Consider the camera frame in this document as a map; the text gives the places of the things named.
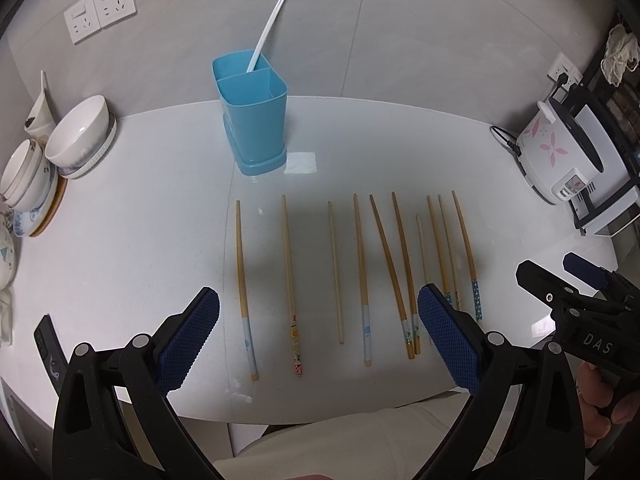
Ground bamboo chopstick green floral end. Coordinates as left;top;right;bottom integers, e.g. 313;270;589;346
369;194;416;360

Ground thin pale bamboo chopstick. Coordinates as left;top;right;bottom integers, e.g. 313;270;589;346
416;214;430;283

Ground bamboo chopstick blue-white end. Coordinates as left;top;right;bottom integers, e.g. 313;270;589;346
235;200;259;382

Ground bamboo chopstick pale blue end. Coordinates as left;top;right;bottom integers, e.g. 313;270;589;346
352;194;372;366

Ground bamboo chopstick red patterned end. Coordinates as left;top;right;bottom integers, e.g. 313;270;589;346
281;195;304;377

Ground plain bamboo chopstick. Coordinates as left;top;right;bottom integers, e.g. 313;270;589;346
328;200;345;344

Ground person's right hand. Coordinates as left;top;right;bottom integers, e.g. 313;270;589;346
576;362;639;448

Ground white appliance under cooker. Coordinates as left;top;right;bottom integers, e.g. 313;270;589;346
570;104;639;238

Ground black phone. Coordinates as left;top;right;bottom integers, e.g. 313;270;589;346
34;314;67;394

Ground pale chopstick blue dotted end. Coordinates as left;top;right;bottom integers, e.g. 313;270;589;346
438;194;462;311

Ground bamboo chopstick blue dotted end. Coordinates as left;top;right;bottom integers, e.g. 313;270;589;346
426;195;452;304

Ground white rice cooker pink flowers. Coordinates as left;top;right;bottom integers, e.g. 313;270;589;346
516;98;604;205

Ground patterned ceramic bowl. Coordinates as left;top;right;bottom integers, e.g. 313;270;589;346
0;224;16;289

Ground blue white patterned plate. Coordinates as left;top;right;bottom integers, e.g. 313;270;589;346
12;171;58;237

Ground white hanging cloth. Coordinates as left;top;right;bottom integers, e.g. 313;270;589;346
600;24;639;87

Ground wooden round board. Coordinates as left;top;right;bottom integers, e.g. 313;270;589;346
30;176;68;237

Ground white bowl dark rim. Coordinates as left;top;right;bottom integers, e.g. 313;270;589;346
1;139;52;212

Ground large white ceramic bowl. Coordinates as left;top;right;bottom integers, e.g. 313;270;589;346
44;94;110;168

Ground white ribbed plate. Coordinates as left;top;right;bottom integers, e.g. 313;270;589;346
58;114;117;180

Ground white ceramic pitcher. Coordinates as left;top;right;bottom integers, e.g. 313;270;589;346
24;70;56;142

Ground blue plastic utensil holder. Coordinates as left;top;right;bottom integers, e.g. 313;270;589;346
212;50;288;177

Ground white double wall switch socket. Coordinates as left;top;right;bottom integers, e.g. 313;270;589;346
93;0;137;28

